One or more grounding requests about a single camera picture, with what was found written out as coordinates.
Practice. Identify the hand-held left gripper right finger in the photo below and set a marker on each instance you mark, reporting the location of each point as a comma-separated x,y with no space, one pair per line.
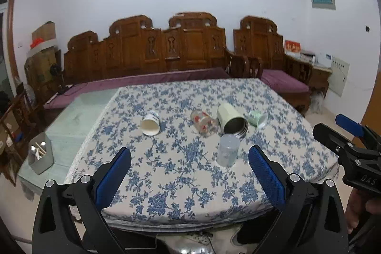
266,179

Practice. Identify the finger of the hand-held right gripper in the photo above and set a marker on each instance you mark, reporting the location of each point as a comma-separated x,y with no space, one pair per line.
349,124
329,135

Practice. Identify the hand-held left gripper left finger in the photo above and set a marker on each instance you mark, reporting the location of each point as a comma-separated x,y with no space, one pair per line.
114,176

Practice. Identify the clear plastic cup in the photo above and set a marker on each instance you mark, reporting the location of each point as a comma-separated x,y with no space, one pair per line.
227,150

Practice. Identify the pale green cup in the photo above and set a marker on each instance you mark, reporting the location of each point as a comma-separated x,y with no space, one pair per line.
257,118

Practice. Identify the white blue-print paper cup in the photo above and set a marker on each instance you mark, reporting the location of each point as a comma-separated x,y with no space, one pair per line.
150,124

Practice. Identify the cream steel tumbler cup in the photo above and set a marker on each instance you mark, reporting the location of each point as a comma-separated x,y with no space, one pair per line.
230,120

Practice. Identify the red-print glass cup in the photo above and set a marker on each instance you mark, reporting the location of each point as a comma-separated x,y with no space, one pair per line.
204,122

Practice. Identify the person's right hand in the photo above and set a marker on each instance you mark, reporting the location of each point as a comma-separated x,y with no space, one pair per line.
357,208

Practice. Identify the wooden door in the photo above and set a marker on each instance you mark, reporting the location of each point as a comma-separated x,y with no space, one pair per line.
372,102

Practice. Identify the wooden side table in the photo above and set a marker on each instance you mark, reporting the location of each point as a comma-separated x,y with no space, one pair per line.
321,78

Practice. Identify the blue floral tablecloth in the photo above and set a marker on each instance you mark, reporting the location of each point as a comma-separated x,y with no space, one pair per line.
178,170

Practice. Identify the green glass-top table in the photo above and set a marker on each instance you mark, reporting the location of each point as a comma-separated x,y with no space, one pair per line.
77,120

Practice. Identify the white cardboard box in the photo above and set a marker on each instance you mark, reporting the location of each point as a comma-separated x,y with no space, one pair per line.
323,60

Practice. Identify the small purple seat cushion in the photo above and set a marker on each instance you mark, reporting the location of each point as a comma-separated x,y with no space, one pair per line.
284,80

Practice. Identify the grey chopstick holder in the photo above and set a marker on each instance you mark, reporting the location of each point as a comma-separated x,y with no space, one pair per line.
41,157

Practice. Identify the white power strip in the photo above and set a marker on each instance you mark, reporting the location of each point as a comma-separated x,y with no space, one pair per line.
199,237

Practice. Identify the red desk calendar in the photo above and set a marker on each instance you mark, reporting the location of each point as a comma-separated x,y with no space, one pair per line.
293,48

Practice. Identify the long purple seat cushion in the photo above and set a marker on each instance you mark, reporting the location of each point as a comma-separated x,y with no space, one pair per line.
134,80

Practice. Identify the carved wooden armchair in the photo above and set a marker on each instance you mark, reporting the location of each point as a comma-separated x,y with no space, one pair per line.
268,45

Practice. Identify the dark wooden chair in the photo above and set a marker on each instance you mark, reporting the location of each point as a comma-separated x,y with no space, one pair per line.
16,129

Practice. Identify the large brown cardboard box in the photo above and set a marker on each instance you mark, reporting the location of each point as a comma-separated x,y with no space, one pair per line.
41,66

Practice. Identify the carved wooden sofa bench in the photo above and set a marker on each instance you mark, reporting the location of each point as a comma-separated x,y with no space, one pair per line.
148,48

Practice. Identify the small brown cardboard box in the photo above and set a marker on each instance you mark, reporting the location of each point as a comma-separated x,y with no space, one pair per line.
44,32

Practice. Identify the beige wall distribution box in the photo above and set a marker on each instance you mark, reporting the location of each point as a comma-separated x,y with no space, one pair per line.
339,75

